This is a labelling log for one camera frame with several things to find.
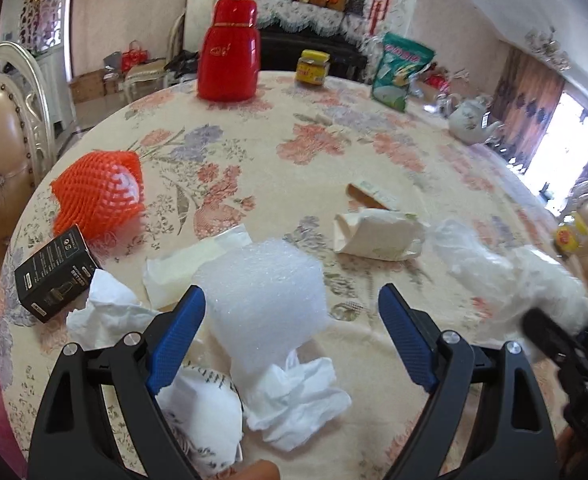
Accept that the black cardboard box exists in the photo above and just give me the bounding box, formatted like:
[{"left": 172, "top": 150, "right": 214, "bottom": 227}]
[{"left": 15, "top": 226, "right": 100, "bottom": 323}]

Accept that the white foam sheet block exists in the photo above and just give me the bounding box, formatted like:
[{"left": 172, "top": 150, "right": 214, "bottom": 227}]
[{"left": 193, "top": 238, "right": 330, "bottom": 375}]

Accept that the person's left thumb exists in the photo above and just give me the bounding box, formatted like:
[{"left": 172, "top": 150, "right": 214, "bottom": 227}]
[{"left": 229, "top": 460, "right": 281, "bottom": 480}]

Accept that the small yellow-labelled jar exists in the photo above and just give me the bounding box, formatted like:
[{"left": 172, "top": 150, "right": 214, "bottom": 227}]
[{"left": 554, "top": 211, "right": 588, "bottom": 257}]

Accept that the crumpled white plastic bag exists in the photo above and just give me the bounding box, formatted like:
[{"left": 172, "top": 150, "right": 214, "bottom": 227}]
[{"left": 66, "top": 270, "right": 158, "bottom": 350}]

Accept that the printed white paper wrapper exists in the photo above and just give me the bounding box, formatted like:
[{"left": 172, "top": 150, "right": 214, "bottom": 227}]
[{"left": 156, "top": 364, "right": 243, "bottom": 478}]

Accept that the torn beige paper carton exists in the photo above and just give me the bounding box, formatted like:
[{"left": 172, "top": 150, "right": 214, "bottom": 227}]
[{"left": 333, "top": 180, "right": 427, "bottom": 262}]

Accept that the crumpled white tissue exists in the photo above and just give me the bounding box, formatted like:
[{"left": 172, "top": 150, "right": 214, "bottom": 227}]
[{"left": 232, "top": 351, "right": 351, "bottom": 452}]

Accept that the white floral teapot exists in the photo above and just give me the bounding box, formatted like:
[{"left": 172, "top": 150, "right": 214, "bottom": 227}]
[{"left": 448, "top": 96, "right": 503, "bottom": 145}]

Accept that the brown patterned curtain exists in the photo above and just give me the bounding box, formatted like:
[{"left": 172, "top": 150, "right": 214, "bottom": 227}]
[{"left": 490, "top": 47, "right": 565, "bottom": 172}]

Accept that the orange foam fruit net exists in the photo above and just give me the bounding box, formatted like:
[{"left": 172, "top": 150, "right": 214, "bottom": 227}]
[{"left": 51, "top": 151, "right": 145, "bottom": 240}]

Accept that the floral tablecloth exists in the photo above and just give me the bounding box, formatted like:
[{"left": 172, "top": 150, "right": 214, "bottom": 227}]
[{"left": 0, "top": 70, "right": 588, "bottom": 480}]

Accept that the crystal chandelier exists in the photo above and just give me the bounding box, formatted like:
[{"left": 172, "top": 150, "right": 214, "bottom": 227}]
[{"left": 525, "top": 26, "right": 571, "bottom": 73}]

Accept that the ornate tan leather chair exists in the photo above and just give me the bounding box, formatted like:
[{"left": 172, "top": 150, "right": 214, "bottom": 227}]
[{"left": 0, "top": 41, "right": 56, "bottom": 275}]

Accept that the green snack bag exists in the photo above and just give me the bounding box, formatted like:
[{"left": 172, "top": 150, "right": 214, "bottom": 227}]
[{"left": 371, "top": 32, "right": 435, "bottom": 113}]

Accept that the yellow-lidded glass jar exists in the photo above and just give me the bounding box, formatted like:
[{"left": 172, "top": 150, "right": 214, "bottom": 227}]
[{"left": 296, "top": 49, "right": 330, "bottom": 87}]

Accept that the cream wooden side chair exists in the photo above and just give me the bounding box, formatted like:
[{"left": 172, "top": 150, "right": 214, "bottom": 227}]
[{"left": 123, "top": 11, "right": 185, "bottom": 103}]

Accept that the red handbag on floor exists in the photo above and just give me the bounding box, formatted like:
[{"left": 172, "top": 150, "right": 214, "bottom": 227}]
[{"left": 121, "top": 40, "right": 149, "bottom": 74}]

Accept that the white stool with black bag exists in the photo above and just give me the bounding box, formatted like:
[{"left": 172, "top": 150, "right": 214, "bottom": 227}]
[{"left": 165, "top": 50, "right": 199, "bottom": 79}]

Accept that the black handbag on piano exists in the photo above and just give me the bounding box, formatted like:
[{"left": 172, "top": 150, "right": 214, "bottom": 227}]
[{"left": 343, "top": 0, "right": 364, "bottom": 18}]

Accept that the black upright piano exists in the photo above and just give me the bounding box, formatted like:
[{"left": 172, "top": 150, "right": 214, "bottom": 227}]
[{"left": 256, "top": 25, "right": 370, "bottom": 84}]

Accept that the red thermos jug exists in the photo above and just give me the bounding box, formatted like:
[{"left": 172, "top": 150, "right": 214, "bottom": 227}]
[{"left": 197, "top": 0, "right": 260, "bottom": 103}]

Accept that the lace piano cover cloth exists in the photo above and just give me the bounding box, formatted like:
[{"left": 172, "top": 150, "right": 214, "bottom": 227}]
[{"left": 215, "top": 0, "right": 375, "bottom": 42}]

